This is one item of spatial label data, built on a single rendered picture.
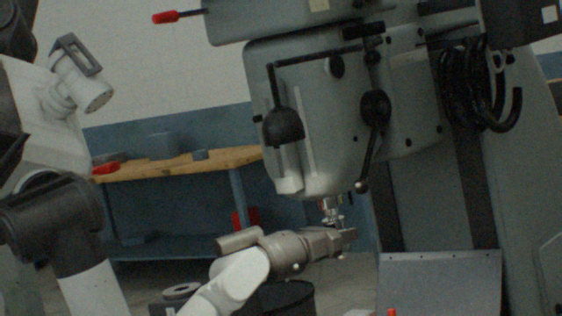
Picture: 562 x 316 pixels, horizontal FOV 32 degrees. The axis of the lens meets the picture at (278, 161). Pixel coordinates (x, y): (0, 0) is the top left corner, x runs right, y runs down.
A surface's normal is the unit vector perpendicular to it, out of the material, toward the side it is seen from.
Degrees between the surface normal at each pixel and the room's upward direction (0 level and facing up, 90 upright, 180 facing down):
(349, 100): 90
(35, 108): 58
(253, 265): 78
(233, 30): 90
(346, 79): 90
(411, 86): 90
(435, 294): 63
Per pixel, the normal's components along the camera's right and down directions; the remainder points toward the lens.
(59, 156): 0.72, 0.02
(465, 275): -0.62, -0.25
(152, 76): -0.59, 0.22
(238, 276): 0.50, -0.22
